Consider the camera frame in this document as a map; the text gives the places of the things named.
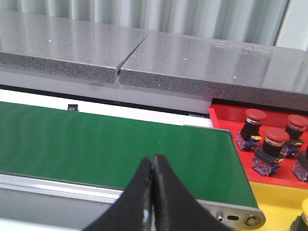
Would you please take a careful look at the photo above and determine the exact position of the grey speckled stone slab right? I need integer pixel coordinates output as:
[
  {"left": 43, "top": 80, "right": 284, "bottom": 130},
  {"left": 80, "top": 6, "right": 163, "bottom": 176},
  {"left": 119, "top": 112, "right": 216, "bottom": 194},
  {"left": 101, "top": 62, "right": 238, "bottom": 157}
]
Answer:
[{"left": 119, "top": 32, "right": 308, "bottom": 111}]

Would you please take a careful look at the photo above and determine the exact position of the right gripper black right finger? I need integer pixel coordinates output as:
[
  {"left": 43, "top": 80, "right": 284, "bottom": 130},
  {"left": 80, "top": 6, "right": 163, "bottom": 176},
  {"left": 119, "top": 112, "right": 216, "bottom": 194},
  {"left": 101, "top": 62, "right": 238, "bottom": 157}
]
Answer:
[{"left": 153, "top": 154, "right": 230, "bottom": 231}]

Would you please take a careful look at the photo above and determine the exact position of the yellow plastic tray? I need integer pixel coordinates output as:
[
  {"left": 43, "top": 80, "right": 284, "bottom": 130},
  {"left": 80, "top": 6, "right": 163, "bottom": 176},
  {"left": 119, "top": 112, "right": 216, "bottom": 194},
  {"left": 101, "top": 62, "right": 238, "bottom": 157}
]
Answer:
[{"left": 250, "top": 181, "right": 308, "bottom": 231}]

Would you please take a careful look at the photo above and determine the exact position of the green conveyor belt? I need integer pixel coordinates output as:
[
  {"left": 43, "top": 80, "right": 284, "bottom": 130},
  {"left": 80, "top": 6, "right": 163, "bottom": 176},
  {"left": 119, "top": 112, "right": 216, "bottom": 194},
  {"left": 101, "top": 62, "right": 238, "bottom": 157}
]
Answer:
[{"left": 0, "top": 102, "right": 257, "bottom": 207}]

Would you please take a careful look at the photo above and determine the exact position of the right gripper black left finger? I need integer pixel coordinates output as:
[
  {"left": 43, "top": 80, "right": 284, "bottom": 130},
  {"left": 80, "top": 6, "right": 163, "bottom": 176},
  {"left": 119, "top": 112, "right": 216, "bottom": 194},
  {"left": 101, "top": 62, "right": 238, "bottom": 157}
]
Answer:
[{"left": 83, "top": 157, "right": 152, "bottom": 231}]

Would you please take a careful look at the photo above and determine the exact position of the yellow mushroom push button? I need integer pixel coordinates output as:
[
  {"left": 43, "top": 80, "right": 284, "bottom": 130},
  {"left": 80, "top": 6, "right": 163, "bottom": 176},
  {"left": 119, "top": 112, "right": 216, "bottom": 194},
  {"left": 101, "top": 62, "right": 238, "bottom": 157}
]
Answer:
[{"left": 288, "top": 199, "right": 308, "bottom": 231}]

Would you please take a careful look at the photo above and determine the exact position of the white pleated curtain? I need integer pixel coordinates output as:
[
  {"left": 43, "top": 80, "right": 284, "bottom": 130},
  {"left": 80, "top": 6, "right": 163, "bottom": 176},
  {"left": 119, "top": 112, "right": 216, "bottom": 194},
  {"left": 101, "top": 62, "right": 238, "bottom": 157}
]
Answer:
[{"left": 0, "top": 0, "right": 308, "bottom": 51}]

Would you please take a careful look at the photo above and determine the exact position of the grey speckled stone slab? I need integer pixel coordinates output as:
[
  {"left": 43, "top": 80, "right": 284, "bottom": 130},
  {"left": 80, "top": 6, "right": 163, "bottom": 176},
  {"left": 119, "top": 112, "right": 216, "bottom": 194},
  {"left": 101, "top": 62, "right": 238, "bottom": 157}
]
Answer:
[
  {"left": 0, "top": 10, "right": 149, "bottom": 84},
  {"left": 119, "top": 32, "right": 308, "bottom": 111}
]

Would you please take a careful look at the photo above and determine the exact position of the grey speckled stone slab left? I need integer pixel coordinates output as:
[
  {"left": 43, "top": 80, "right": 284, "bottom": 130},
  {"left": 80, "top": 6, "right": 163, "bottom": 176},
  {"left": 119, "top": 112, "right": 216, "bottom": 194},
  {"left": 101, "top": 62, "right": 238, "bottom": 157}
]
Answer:
[{"left": 0, "top": 10, "right": 149, "bottom": 84}]

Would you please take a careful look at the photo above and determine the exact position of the black sensor with cable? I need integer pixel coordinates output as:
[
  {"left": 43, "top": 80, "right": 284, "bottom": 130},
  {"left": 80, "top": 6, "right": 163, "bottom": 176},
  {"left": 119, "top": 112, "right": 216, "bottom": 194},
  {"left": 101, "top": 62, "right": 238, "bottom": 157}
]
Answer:
[{"left": 67, "top": 104, "right": 78, "bottom": 111}]

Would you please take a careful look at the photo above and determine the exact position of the aluminium conveyor frame rail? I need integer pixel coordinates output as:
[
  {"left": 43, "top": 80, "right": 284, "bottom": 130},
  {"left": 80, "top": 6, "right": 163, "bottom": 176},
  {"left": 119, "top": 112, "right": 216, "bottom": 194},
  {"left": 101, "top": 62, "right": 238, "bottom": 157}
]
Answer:
[{"left": 0, "top": 124, "right": 267, "bottom": 229}]

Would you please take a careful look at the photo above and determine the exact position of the red mushroom push button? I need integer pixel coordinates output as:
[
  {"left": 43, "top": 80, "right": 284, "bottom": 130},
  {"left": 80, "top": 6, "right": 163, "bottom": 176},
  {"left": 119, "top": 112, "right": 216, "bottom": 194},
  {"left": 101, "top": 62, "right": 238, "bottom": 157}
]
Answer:
[
  {"left": 292, "top": 149, "right": 308, "bottom": 182},
  {"left": 281, "top": 115, "right": 308, "bottom": 158},
  {"left": 236, "top": 108, "right": 267, "bottom": 152},
  {"left": 251, "top": 127, "right": 290, "bottom": 177}
]

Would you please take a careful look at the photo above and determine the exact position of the red plastic tray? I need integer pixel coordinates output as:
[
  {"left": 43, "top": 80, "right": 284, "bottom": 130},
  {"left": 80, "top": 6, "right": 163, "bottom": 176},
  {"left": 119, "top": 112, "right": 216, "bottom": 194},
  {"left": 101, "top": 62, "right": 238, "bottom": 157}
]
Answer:
[{"left": 209, "top": 104, "right": 308, "bottom": 189}]

